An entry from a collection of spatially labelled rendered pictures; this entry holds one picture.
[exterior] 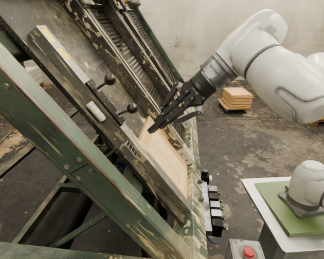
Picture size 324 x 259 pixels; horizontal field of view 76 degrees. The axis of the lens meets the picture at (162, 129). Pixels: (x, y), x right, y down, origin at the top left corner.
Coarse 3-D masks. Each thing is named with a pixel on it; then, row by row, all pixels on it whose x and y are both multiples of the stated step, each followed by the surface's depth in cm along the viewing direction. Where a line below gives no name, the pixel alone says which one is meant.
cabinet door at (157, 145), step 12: (144, 132) 100; (156, 132) 113; (144, 144) 94; (156, 144) 106; (168, 144) 119; (156, 156) 99; (168, 156) 112; (168, 168) 105; (180, 168) 118; (180, 180) 110
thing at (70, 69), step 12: (36, 36) 67; (48, 48) 68; (60, 60) 69; (72, 60) 73; (72, 72) 71; (84, 84) 73; (84, 96) 75; (108, 120) 78; (120, 132) 80; (132, 132) 85; (132, 144) 82; (144, 156) 85; (144, 168) 88; (156, 168) 88; (156, 180) 90; (168, 180) 92; (168, 192) 93; (180, 192) 97; (180, 204) 95
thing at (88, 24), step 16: (64, 0) 93; (80, 0) 93; (80, 16) 96; (96, 32) 98; (96, 48) 102; (112, 48) 101; (112, 64) 104; (128, 80) 108; (144, 96) 111; (144, 112) 115; (160, 112) 118; (176, 144) 123; (192, 160) 127
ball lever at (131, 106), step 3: (129, 105) 70; (132, 105) 70; (135, 105) 71; (129, 108) 70; (132, 108) 70; (135, 108) 71; (117, 111) 79; (123, 111) 75; (126, 111) 74; (129, 111) 71; (132, 111) 70; (135, 111) 71; (117, 114) 79; (120, 114) 77
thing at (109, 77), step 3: (108, 75) 66; (111, 75) 67; (105, 78) 66; (108, 78) 66; (111, 78) 66; (114, 78) 67; (105, 81) 67; (108, 81) 66; (111, 81) 66; (114, 81) 67; (102, 84) 71; (105, 84) 70; (108, 84) 67; (111, 84) 67; (96, 87) 74; (99, 87) 73; (96, 90) 75; (99, 90) 75
